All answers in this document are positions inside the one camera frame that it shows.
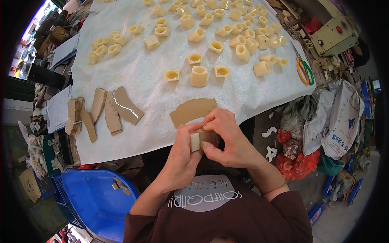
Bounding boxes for person's right hand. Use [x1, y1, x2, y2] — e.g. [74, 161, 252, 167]
[200, 108, 262, 169]

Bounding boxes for person's left hand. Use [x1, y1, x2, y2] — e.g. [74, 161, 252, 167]
[159, 122, 208, 191]

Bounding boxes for cream plastic heel block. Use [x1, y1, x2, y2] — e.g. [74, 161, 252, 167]
[190, 132, 202, 152]

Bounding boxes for curved tan leather piece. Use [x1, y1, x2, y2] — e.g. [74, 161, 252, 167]
[169, 97, 218, 129]

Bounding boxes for tan scraps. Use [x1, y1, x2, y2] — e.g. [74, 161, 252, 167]
[111, 176, 132, 196]

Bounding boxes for red plastic bag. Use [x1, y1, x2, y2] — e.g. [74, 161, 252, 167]
[275, 129, 321, 181]

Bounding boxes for person's body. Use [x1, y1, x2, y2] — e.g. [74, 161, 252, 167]
[123, 158, 313, 243]

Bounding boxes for white table cloth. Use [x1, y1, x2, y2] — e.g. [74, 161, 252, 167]
[71, 0, 317, 165]

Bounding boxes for group of cream heel blocks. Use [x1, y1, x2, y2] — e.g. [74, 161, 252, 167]
[88, 0, 289, 88]

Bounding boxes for white plastic bag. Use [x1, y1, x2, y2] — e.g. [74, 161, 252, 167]
[302, 88, 338, 156]

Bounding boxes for blue plastic basin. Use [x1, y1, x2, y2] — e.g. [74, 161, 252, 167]
[60, 169, 141, 243]

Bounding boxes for green plastic bag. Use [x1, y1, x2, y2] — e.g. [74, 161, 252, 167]
[316, 148, 346, 177]

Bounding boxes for orange and green scissors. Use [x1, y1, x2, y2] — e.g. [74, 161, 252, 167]
[290, 41, 315, 86]

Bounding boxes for white printed sack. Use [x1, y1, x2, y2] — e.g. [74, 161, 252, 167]
[322, 79, 365, 161]

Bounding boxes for banded bundle of leather strips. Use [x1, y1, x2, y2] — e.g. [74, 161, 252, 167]
[64, 97, 85, 136]

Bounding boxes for blue plastic crate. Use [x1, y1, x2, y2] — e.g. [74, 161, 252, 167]
[33, 174, 86, 230]

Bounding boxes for white paper stack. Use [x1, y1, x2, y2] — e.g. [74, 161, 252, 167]
[45, 85, 73, 134]

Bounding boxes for cream machine control box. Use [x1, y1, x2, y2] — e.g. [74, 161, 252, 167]
[309, 15, 360, 57]

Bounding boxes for cardboard box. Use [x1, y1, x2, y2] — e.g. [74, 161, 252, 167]
[18, 167, 42, 204]

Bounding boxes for paper sheets on board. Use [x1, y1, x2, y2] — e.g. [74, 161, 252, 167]
[49, 32, 80, 70]

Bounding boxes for heap of clutter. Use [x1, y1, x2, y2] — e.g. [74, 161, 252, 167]
[32, 9, 92, 58]

